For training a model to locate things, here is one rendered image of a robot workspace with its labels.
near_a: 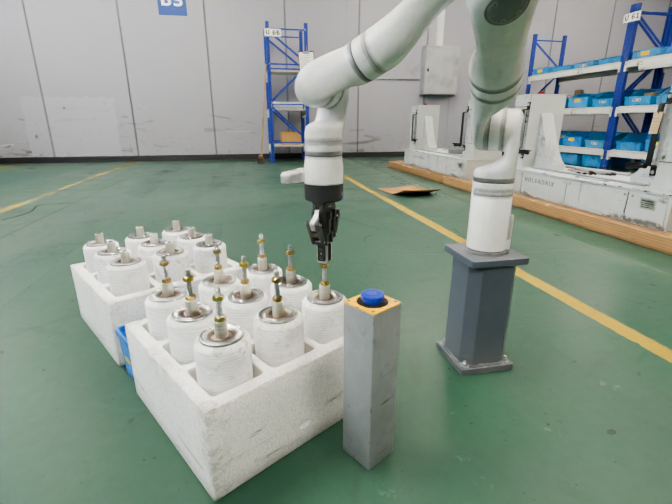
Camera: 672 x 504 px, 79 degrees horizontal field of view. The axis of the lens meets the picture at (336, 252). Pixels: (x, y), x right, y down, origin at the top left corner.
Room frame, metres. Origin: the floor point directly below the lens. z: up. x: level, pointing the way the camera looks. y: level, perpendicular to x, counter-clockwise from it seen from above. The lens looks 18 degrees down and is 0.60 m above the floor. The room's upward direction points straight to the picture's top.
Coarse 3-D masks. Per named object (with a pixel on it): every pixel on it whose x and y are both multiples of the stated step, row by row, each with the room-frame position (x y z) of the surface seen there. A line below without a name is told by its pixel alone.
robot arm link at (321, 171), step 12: (312, 156) 0.75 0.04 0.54; (336, 156) 0.76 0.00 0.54; (300, 168) 0.83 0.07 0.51; (312, 168) 0.75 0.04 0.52; (324, 168) 0.74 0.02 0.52; (336, 168) 0.75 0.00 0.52; (288, 180) 0.76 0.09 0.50; (300, 180) 0.77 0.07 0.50; (312, 180) 0.75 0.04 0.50; (324, 180) 0.74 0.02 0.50; (336, 180) 0.75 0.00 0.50
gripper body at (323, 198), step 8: (304, 184) 0.77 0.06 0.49; (312, 192) 0.75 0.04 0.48; (320, 192) 0.74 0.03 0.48; (328, 192) 0.74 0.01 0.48; (336, 192) 0.75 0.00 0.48; (312, 200) 0.75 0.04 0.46; (320, 200) 0.74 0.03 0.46; (328, 200) 0.74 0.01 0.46; (336, 200) 0.75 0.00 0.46; (312, 208) 0.75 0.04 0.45; (320, 208) 0.74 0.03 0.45; (328, 208) 0.77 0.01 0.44; (312, 216) 0.75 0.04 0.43; (320, 216) 0.74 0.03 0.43
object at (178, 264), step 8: (160, 256) 1.05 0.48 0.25; (168, 256) 1.05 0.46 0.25; (176, 256) 1.06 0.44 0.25; (184, 256) 1.08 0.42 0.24; (176, 264) 1.05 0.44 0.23; (184, 264) 1.07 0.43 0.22; (160, 272) 1.05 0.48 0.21; (168, 272) 1.04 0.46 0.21; (176, 272) 1.05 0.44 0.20; (184, 272) 1.07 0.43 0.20; (160, 280) 1.05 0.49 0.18; (176, 280) 1.05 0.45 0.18
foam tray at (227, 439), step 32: (160, 352) 0.68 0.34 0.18; (320, 352) 0.68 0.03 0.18; (160, 384) 0.65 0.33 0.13; (192, 384) 0.58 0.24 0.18; (256, 384) 0.58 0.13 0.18; (288, 384) 0.62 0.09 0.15; (320, 384) 0.67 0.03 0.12; (160, 416) 0.68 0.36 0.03; (192, 416) 0.55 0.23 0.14; (224, 416) 0.53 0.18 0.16; (256, 416) 0.57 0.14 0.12; (288, 416) 0.62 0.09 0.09; (320, 416) 0.67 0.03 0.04; (192, 448) 0.56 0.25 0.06; (224, 448) 0.53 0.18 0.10; (256, 448) 0.57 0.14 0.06; (288, 448) 0.61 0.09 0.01; (224, 480) 0.53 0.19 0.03
